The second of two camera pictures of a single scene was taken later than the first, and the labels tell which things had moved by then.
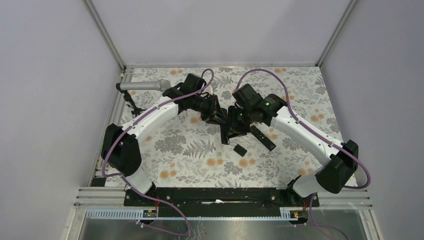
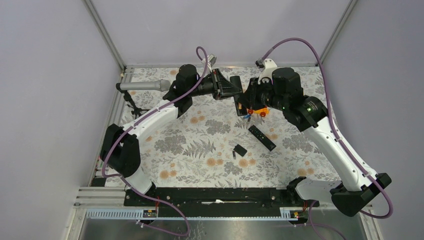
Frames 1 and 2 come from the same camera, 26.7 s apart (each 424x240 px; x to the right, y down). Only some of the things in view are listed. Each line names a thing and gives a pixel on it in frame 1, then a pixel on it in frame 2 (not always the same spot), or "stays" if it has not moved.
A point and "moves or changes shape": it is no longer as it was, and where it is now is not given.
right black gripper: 235,130 → 251,93
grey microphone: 160,85 stays
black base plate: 219,202 stays
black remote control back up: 224,124 moves or changes shape
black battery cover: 240,150 stays
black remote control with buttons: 262,138 stays
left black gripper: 210,116 → 221,86
